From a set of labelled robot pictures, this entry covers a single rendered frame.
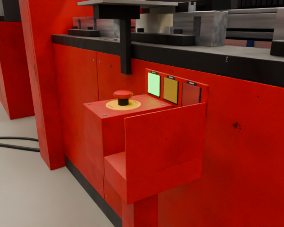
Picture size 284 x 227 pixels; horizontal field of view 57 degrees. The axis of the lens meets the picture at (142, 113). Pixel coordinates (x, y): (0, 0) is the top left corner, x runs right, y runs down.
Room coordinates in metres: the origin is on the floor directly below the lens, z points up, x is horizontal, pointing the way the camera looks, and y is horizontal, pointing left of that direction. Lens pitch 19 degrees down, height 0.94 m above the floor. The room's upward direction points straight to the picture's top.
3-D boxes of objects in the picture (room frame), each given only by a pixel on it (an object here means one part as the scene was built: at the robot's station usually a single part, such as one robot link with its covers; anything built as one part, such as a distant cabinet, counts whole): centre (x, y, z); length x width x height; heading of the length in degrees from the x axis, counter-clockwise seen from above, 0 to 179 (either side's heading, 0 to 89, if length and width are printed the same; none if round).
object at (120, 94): (0.51, 0.04, 0.79); 0.04 x 0.04 x 0.04
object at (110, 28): (1.43, 0.24, 0.92); 0.50 x 0.06 x 0.10; 35
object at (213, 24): (0.94, -0.11, 0.92); 0.39 x 0.06 x 0.10; 35
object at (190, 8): (0.95, -0.10, 0.99); 0.20 x 0.03 x 0.03; 35
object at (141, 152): (0.48, 0.01, 0.75); 0.20 x 0.16 x 0.18; 31
